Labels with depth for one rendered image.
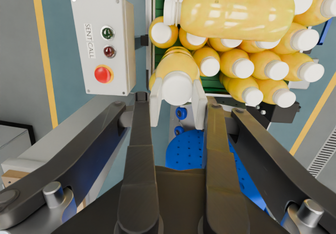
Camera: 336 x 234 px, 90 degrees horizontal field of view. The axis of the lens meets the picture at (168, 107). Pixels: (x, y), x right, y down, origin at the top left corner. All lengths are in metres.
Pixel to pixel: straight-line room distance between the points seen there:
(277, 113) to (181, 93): 0.43
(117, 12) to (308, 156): 2.24
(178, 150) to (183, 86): 0.31
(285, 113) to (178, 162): 0.35
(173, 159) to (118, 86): 0.23
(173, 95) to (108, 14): 0.24
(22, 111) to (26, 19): 0.91
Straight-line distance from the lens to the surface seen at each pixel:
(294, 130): 2.07
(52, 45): 1.81
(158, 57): 0.58
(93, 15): 0.41
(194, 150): 0.50
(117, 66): 0.40
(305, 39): 0.44
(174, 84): 0.20
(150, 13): 0.50
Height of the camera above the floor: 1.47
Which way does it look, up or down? 66 degrees down
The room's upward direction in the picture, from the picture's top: 173 degrees counter-clockwise
